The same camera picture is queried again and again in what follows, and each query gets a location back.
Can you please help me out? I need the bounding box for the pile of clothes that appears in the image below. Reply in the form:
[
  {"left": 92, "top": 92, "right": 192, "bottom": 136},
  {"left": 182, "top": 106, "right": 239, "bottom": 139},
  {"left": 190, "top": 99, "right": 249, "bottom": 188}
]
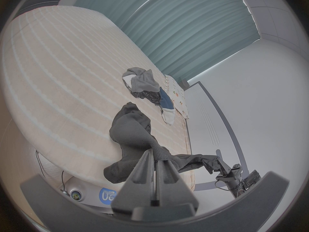
[{"left": 122, "top": 67, "right": 176, "bottom": 126}]

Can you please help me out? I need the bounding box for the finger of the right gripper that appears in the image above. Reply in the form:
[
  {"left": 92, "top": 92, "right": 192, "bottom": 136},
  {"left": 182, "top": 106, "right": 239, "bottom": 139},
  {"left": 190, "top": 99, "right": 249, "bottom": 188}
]
[{"left": 215, "top": 156, "right": 233, "bottom": 176}]

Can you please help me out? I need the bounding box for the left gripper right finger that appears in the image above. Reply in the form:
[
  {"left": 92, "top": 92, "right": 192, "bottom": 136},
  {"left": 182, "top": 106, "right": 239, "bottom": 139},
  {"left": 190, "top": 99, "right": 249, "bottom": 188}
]
[{"left": 156, "top": 160, "right": 199, "bottom": 211}]

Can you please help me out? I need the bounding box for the bed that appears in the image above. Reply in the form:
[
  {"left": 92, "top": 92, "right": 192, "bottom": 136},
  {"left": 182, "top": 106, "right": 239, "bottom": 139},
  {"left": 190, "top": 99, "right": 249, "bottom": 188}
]
[{"left": 1, "top": 5, "right": 250, "bottom": 191}]

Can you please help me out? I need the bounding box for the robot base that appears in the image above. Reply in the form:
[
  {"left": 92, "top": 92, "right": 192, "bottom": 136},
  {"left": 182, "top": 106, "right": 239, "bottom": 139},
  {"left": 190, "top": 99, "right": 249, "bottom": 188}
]
[{"left": 60, "top": 177, "right": 119, "bottom": 208}]

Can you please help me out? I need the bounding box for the black polo shirt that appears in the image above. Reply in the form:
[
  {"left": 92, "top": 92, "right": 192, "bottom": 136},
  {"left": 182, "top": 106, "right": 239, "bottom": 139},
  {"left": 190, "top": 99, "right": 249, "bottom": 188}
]
[{"left": 104, "top": 102, "right": 220, "bottom": 184}]

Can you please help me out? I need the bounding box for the white printed pillow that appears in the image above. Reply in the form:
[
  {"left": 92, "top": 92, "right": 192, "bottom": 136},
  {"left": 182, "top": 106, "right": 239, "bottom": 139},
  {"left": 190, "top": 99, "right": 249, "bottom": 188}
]
[{"left": 164, "top": 74, "right": 189, "bottom": 118}]

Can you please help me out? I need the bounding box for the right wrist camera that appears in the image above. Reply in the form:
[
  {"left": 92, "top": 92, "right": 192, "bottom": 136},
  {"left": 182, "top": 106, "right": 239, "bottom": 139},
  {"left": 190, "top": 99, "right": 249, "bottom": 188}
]
[{"left": 243, "top": 169, "right": 262, "bottom": 188}]

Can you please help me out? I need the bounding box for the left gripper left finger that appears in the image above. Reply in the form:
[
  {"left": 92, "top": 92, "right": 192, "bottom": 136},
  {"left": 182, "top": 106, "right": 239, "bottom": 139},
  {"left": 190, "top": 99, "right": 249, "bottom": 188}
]
[{"left": 112, "top": 150, "right": 155, "bottom": 211}]

